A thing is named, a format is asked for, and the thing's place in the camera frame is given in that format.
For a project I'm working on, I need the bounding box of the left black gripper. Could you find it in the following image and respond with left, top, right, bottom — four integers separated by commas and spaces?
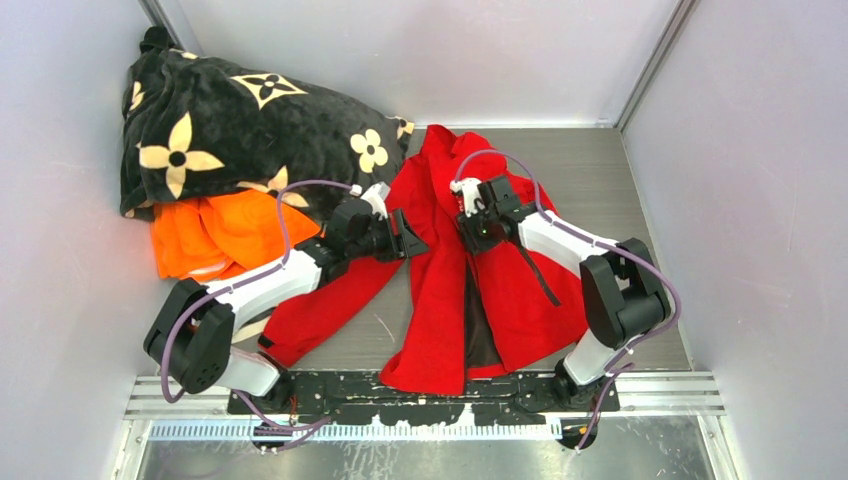
347, 209, 428, 264

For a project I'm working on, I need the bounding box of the orange garment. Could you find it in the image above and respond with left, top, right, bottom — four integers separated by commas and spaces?
151, 189, 320, 282

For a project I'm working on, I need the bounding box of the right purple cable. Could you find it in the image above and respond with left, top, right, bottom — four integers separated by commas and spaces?
452, 148, 684, 376

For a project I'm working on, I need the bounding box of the black floral plush blanket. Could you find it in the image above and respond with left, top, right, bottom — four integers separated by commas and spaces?
119, 26, 414, 223

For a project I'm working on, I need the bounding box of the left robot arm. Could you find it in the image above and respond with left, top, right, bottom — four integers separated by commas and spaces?
143, 199, 428, 413

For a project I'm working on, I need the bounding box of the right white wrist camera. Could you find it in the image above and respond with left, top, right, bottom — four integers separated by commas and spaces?
450, 177, 486, 217

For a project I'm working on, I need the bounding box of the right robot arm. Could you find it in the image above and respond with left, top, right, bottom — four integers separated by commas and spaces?
450, 175, 678, 411

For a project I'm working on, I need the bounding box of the red zip jacket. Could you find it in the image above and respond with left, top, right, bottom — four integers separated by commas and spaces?
256, 123, 594, 397

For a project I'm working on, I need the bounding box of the cream cloth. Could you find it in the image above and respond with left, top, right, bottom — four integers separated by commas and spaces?
231, 312, 271, 344

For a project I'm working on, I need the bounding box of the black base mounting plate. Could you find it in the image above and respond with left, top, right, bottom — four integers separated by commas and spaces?
248, 370, 620, 427

